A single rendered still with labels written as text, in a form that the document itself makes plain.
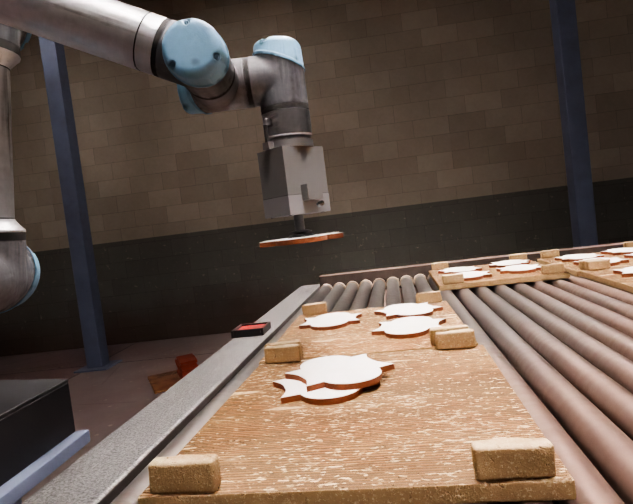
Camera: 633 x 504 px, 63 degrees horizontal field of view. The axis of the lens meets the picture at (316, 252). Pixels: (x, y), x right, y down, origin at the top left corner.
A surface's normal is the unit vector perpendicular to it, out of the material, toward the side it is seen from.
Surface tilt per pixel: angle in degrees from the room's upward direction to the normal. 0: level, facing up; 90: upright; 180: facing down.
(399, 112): 90
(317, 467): 0
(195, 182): 90
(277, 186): 90
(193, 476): 86
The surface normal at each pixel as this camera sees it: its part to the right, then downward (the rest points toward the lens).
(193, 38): 0.02, 0.06
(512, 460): -0.18, 0.11
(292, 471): -0.12, -0.99
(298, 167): 0.67, -0.04
